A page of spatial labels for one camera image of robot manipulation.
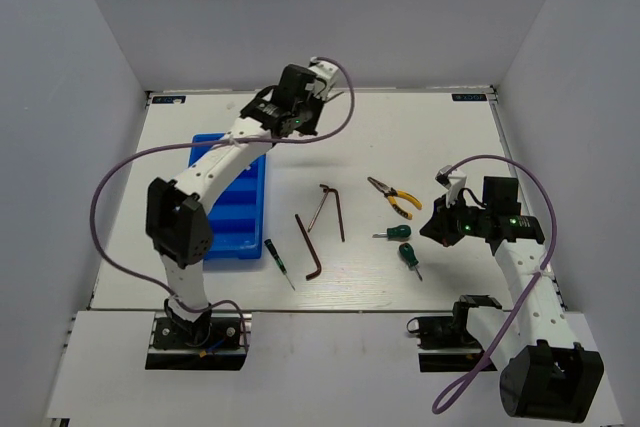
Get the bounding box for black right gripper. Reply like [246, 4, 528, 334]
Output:
[420, 191, 491, 247]

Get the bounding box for yellow black long-nose pliers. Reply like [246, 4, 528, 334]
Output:
[367, 177, 423, 220]

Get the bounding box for thin brown hex key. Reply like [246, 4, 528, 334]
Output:
[307, 184, 330, 233]

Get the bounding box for long brown ball-end hex key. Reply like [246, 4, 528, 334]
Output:
[319, 184, 346, 243]

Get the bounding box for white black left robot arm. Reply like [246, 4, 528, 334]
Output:
[146, 60, 336, 346]

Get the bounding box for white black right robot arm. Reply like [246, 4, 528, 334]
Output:
[420, 170, 604, 423]

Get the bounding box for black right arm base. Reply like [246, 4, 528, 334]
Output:
[406, 295, 502, 373]

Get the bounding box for green stubby flathead screwdriver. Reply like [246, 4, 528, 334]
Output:
[372, 224, 412, 241]

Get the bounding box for green stubby screwdriver orange cap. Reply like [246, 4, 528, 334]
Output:
[398, 242, 423, 281]

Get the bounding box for blue logo sticker left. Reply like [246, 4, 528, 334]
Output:
[151, 95, 186, 105]

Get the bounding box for blue logo sticker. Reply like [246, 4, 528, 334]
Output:
[452, 93, 487, 102]
[151, 95, 186, 105]

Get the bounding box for blue plastic compartment tray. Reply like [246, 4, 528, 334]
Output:
[204, 155, 267, 261]

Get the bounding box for large brown hex key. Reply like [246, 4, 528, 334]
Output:
[294, 214, 322, 281]

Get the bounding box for blue logo sticker right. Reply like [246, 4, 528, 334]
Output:
[452, 93, 487, 102]

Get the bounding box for black green precision screwdriver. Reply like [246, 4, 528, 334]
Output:
[264, 239, 296, 290]

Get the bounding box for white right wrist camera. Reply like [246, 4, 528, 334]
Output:
[436, 165, 467, 207]

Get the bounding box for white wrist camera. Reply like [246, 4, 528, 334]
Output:
[308, 57, 341, 102]
[436, 165, 467, 207]

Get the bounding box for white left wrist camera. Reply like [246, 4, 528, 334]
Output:
[308, 57, 341, 102]

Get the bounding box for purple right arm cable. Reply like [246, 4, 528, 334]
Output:
[431, 154, 559, 418]

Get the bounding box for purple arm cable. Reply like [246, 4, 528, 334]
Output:
[89, 55, 357, 348]
[431, 154, 559, 418]

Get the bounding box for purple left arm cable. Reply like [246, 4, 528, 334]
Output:
[89, 55, 357, 348]

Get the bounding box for metal table edge rail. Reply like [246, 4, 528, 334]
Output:
[489, 86, 571, 313]

